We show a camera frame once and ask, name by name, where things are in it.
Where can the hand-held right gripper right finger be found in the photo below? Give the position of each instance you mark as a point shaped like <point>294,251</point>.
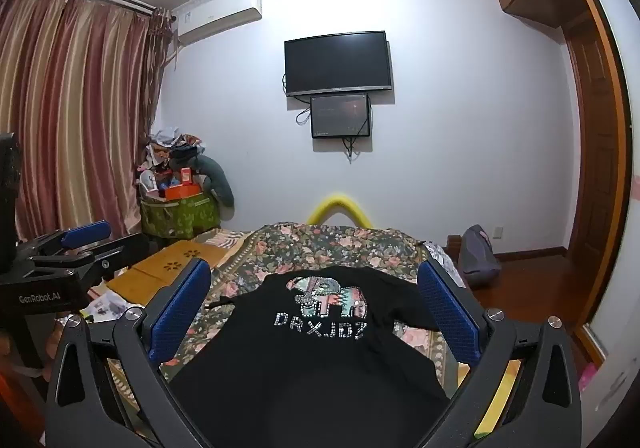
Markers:
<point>447,313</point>

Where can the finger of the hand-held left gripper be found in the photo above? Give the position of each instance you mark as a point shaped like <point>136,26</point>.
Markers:
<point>115,253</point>
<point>85,234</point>

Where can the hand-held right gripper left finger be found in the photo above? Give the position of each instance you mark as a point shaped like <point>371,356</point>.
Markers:
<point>180,313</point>

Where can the black printed t-shirt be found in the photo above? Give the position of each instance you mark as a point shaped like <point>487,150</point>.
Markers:
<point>310,368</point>

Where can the brown cardboard box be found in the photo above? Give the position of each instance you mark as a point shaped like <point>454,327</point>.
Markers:
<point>160,263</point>

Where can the printed white bag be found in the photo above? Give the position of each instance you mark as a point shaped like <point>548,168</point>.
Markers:
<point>110,305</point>

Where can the black and white patterned cloth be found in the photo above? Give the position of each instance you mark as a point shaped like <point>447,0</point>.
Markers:
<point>445,255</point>

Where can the grey backpack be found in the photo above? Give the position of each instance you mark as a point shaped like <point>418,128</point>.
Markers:
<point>477,255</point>

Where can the green storage bin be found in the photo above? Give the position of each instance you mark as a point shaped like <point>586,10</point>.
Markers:
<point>185,215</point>

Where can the striped pink sheet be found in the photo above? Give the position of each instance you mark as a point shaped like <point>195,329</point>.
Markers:
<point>222,240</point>

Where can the orange box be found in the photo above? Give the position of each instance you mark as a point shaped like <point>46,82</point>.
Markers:
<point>181,193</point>

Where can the yellow cloth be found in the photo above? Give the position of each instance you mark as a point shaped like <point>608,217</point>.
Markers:
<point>500,393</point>

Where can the small red box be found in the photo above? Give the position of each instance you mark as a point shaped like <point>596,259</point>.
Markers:
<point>187,176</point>

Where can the pile of mixed clutter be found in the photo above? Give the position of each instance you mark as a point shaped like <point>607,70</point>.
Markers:
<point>160,153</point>

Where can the pink striped curtain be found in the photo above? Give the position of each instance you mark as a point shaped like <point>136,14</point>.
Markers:
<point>75,118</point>

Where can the floral blanket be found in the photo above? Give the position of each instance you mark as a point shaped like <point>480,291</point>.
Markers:
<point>350,248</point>

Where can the grey plush toy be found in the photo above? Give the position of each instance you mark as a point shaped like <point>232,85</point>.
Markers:
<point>217,180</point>

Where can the yellow foam hoop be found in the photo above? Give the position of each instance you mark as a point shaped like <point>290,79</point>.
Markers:
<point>340,196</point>

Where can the wooden door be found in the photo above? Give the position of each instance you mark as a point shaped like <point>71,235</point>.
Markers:
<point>607,18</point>
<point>595,128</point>

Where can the white air conditioner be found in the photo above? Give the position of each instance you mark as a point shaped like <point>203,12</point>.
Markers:
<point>220,13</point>

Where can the white wall outlet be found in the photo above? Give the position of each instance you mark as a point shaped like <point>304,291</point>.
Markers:
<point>498,232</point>

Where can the small black wall monitor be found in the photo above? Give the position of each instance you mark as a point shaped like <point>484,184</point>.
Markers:
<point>340,116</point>

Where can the black wall television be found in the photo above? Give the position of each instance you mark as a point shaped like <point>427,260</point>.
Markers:
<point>336,63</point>

